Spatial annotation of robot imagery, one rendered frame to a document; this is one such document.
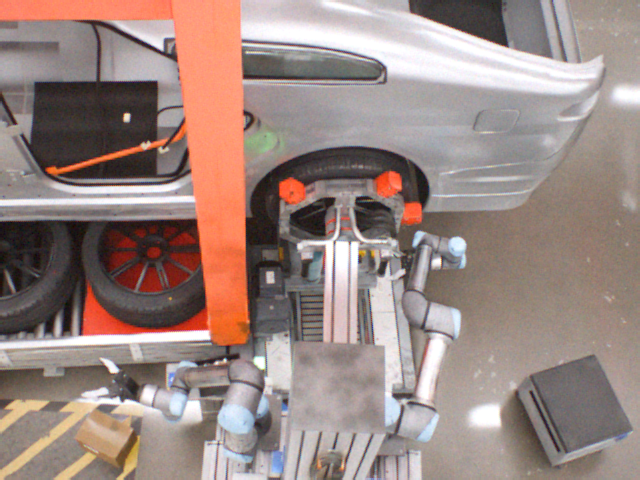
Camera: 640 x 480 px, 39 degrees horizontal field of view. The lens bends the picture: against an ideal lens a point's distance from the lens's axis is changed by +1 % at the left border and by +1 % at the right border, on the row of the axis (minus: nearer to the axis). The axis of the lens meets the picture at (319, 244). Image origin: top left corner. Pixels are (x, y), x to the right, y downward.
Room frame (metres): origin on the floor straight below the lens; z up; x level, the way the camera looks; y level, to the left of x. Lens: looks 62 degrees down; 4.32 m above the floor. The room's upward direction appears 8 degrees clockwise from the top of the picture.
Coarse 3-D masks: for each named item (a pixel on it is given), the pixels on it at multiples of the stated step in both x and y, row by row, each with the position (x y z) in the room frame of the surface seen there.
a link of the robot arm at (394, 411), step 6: (390, 402) 1.09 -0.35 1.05; (396, 402) 1.10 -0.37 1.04; (390, 408) 1.07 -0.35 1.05; (396, 408) 1.07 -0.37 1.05; (402, 408) 1.08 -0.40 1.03; (390, 414) 1.05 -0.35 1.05; (396, 414) 1.05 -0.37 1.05; (402, 414) 1.06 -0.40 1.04; (390, 420) 1.03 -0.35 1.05; (396, 420) 1.03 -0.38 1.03; (390, 426) 1.01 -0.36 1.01; (396, 426) 1.01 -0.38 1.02; (396, 432) 1.00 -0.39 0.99
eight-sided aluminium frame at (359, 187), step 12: (324, 180) 1.99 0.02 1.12; (336, 180) 1.99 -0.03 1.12; (348, 180) 2.00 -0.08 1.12; (360, 180) 2.01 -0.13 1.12; (372, 180) 2.02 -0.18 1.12; (312, 192) 1.94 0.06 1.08; (324, 192) 1.93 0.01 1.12; (336, 192) 1.94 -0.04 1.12; (348, 192) 1.95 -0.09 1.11; (360, 192) 1.96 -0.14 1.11; (372, 192) 1.97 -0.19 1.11; (288, 204) 1.93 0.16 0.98; (300, 204) 1.91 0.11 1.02; (384, 204) 1.98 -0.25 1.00; (396, 204) 1.99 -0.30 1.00; (288, 216) 1.90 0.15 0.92; (396, 216) 1.99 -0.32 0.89; (288, 228) 1.90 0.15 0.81; (372, 228) 2.03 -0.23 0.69; (384, 228) 2.03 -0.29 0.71; (396, 228) 2.00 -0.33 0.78
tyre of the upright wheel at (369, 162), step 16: (288, 160) 2.08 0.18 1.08; (304, 160) 2.06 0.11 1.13; (320, 160) 2.06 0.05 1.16; (336, 160) 2.06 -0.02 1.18; (352, 160) 2.07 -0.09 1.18; (368, 160) 2.09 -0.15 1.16; (384, 160) 2.12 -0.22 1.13; (400, 160) 2.18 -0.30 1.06; (272, 176) 2.05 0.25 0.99; (288, 176) 2.01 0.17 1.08; (304, 176) 2.00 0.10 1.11; (320, 176) 2.01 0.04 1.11; (368, 176) 2.05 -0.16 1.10; (400, 176) 2.09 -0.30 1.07; (272, 192) 1.98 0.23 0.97; (400, 192) 2.08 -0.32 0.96; (272, 208) 1.97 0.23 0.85
